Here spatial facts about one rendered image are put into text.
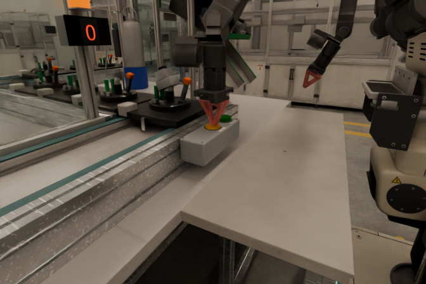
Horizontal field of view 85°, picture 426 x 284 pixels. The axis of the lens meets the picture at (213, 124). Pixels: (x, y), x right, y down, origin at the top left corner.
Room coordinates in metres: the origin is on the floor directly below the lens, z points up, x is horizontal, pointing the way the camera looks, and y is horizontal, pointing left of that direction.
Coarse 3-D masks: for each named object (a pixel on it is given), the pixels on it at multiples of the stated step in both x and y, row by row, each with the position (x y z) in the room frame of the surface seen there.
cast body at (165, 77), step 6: (162, 66) 0.78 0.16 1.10; (156, 72) 0.77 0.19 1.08; (162, 72) 0.76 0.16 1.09; (168, 72) 0.77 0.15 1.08; (156, 78) 0.77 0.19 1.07; (162, 78) 0.76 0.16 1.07; (168, 78) 0.75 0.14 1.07; (174, 78) 0.77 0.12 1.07; (156, 84) 0.77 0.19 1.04; (162, 84) 0.76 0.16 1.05; (168, 84) 0.75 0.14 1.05; (174, 84) 0.75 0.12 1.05; (162, 90) 0.79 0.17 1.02
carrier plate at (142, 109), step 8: (144, 104) 0.80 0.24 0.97; (192, 104) 0.80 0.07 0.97; (200, 104) 0.80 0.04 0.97; (128, 112) 0.70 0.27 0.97; (136, 112) 0.70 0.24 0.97; (144, 112) 0.70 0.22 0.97; (152, 112) 0.70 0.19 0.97; (160, 112) 0.70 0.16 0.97; (168, 112) 0.70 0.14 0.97; (176, 112) 0.70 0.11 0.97; (184, 112) 0.70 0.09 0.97; (192, 112) 0.70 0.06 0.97; (200, 112) 0.72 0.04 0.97; (152, 120) 0.65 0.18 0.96; (160, 120) 0.64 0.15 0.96; (168, 120) 0.62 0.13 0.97; (176, 120) 0.62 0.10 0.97; (184, 120) 0.64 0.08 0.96; (192, 120) 0.68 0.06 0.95; (176, 128) 0.61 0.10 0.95
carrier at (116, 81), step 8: (104, 80) 0.90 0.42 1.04; (112, 80) 0.92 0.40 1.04; (112, 88) 0.93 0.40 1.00; (120, 88) 0.89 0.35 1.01; (96, 96) 0.92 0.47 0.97; (104, 96) 0.84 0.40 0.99; (112, 96) 0.83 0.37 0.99; (120, 96) 0.84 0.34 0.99; (128, 96) 0.85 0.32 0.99; (136, 96) 0.89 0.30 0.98; (144, 96) 0.92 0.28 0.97; (152, 96) 0.92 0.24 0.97; (104, 104) 0.80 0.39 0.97; (112, 104) 0.80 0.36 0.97
